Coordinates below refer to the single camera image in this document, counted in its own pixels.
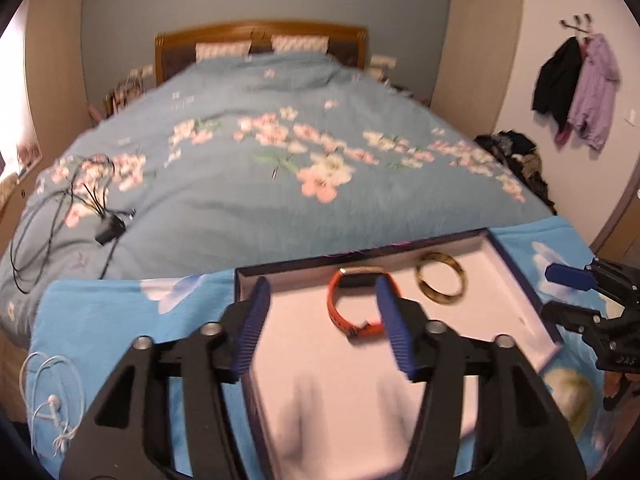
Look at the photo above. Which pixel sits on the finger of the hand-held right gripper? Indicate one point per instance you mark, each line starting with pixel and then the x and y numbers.
pixel 565 275
pixel 570 316

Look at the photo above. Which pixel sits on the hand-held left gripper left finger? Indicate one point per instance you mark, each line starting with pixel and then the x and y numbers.
pixel 252 320

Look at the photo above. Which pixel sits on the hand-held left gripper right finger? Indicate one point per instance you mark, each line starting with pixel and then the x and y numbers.
pixel 392 320

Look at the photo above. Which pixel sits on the orange smart watch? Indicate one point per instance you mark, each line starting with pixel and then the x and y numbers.
pixel 336 310

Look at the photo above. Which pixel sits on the navy blue cardboard tray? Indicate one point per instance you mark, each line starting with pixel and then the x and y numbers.
pixel 325 360

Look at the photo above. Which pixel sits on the gold tortoiseshell bangle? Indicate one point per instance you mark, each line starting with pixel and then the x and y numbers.
pixel 442 299

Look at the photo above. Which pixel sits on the bright blue flower blanket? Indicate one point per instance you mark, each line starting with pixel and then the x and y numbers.
pixel 150 310

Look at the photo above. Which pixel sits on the pile of dark clothes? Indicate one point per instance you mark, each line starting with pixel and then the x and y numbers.
pixel 515 155

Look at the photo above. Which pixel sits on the purple hanging jacket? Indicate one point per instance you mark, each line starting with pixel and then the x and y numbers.
pixel 595 95

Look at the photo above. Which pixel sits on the black hanging jacket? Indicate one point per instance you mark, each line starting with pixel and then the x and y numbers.
pixel 555 85

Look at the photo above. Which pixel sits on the white earphones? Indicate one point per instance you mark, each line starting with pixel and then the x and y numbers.
pixel 51 400

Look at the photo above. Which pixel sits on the bedside table cosmetics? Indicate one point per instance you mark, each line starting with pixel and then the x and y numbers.
pixel 122 95

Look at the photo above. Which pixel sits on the white patterned pillow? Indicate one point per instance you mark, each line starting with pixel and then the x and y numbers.
pixel 300 44
pixel 220 51

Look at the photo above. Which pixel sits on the wooden bed headboard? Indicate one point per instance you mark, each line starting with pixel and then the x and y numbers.
pixel 260 27

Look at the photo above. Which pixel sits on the window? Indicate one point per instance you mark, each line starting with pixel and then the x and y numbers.
pixel 15 100

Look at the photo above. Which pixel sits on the wall coat hooks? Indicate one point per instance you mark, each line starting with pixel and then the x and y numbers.
pixel 577 22

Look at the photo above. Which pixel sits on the white wall socket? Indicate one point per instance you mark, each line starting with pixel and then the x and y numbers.
pixel 384 61
pixel 142 71

